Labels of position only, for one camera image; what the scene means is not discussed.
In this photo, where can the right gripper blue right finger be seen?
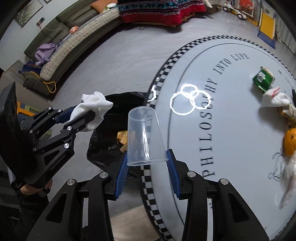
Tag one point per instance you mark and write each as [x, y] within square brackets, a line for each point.
[172, 166]

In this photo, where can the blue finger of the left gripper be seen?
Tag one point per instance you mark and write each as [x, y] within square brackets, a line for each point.
[64, 115]
[76, 125]

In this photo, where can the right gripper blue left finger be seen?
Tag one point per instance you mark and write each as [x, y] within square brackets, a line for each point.
[121, 177]

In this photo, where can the white tissue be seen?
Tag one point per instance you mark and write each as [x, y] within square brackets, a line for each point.
[95, 102]
[273, 98]

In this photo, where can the clear plastic cup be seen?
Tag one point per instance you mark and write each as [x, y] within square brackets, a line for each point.
[145, 145]

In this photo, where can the clear bag with white contents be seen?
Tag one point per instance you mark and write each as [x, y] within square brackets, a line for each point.
[290, 173]

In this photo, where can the green drink carton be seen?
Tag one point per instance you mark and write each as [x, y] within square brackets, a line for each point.
[263, 79]

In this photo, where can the cream snack package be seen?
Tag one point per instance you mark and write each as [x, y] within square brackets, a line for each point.
[289, 115]

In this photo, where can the black trash bag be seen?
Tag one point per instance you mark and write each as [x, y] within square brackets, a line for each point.
[104, 147]

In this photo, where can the person left hand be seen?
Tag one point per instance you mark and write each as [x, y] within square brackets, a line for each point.
[29, 190]

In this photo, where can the dark green floor bag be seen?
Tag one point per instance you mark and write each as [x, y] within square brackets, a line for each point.
[35, 83]

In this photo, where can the purple backpack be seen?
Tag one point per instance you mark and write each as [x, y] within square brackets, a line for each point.
[44, 53]

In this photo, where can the dark green sofa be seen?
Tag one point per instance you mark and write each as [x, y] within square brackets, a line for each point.
[57, 29]

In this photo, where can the orange fruit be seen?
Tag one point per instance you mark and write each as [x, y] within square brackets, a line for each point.
[289, 142]

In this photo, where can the red patterned blanket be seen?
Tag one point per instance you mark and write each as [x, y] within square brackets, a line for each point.
[165, 12]

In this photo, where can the white toy car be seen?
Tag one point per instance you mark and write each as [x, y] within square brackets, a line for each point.
[229, 8]

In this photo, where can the yellow toy slide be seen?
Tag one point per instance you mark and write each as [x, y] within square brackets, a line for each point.
[267, 29]

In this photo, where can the framed wall picture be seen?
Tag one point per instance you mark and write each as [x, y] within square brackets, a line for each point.
[28, 12]

